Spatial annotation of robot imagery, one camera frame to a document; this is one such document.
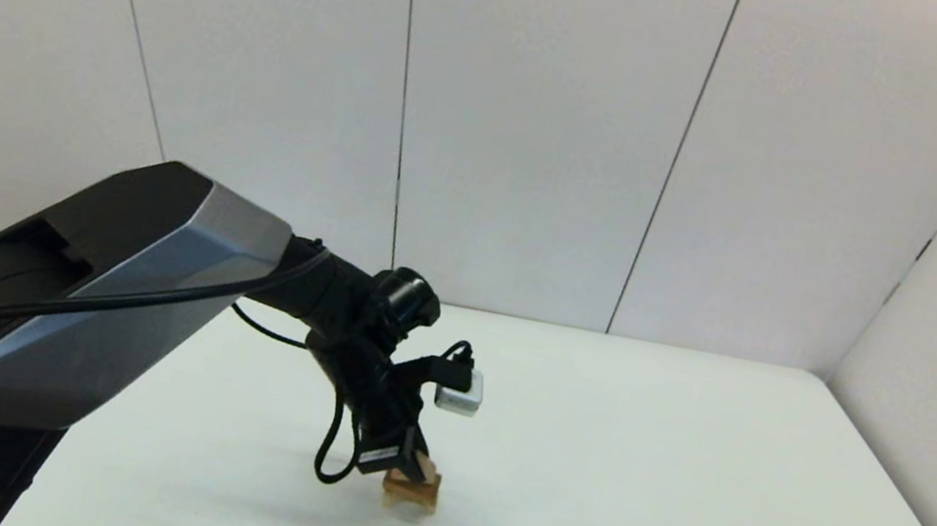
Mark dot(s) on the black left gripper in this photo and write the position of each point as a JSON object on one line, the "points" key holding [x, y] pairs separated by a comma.
{"points": [[384, 412]]}

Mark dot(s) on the rectangular wooden building block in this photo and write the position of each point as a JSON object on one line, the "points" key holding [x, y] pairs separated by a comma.
{"points": [[414, 487]]}

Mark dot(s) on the arched wooden building block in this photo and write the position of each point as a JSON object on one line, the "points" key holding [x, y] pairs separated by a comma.
{"points": [[393, 501]]}

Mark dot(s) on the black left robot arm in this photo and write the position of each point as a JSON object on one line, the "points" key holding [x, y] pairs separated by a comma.
{"points": [[104, 305]]}

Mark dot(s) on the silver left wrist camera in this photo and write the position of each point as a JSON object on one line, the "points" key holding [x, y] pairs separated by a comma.
{"points": [[460, 394]]}

